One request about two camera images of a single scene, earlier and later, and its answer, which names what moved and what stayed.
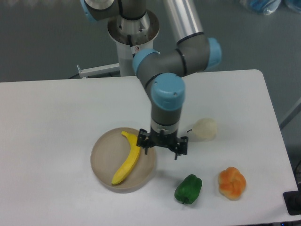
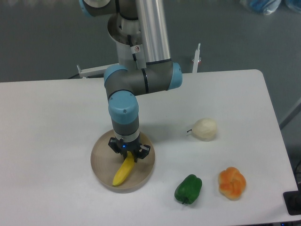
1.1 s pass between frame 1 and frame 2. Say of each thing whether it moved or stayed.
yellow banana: stayed
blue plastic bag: stayed
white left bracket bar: stayed
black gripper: moved
